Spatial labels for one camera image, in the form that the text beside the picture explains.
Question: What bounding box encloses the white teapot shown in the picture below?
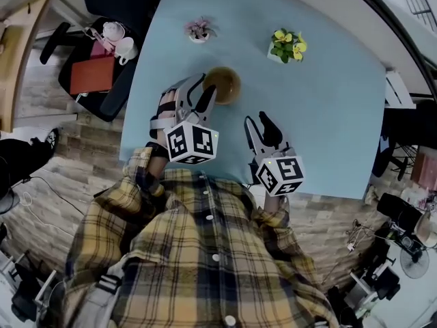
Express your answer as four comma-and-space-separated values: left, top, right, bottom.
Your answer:
101, 21, 126, 43

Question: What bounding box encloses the black office chair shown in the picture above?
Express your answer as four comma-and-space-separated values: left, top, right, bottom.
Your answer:
39, 0, 171, 123
370, 100, 437, 180

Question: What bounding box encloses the black standing fan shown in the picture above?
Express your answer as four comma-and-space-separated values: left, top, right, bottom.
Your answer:
399, 246, 430, 279

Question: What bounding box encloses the person's left hand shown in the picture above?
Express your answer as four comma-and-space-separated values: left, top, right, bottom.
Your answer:
149, 86, 179, 142

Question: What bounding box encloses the red notebook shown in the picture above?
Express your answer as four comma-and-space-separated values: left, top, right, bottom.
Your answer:
70, 56, 116, 95

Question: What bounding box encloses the wooden desk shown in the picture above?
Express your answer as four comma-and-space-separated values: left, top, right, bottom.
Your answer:
0, 0, 57, 133

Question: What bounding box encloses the pink flower potted plant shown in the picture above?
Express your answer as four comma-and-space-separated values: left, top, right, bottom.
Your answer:
184, 16, 219, 44

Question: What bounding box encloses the white mug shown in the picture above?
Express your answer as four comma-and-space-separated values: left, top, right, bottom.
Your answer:
114, 36, 139, 66

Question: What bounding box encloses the black bag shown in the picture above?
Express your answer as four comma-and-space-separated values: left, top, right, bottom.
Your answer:
376, 192, 423, 232

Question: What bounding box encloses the person's left forearm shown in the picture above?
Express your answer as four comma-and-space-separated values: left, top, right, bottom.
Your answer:
148, 141, 171, 184

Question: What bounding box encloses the yellow flower potted plant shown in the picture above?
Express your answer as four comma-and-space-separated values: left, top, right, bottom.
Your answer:
266, 28, 308, 64

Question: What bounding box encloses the pink crate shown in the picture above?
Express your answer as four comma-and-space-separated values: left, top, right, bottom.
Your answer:
411, 148, 437, 187

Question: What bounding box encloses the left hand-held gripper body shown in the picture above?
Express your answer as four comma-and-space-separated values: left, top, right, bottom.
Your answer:
163, 108, 221, 166

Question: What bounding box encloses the grey backpack strap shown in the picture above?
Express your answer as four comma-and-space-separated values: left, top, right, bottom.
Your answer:
87, 273, 124, 328

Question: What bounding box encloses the person's yellow plaid shirt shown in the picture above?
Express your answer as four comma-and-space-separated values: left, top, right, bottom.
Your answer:
63, 145, 339, 328

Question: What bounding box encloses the person's right forearm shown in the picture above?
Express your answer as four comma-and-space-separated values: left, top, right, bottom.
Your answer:
262, 191, 287, 215

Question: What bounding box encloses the small pink box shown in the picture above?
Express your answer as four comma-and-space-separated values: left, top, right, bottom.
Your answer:
90, 41, 115, 59

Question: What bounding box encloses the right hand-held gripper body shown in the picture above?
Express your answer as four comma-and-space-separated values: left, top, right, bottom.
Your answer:
250, 145, 306, 197

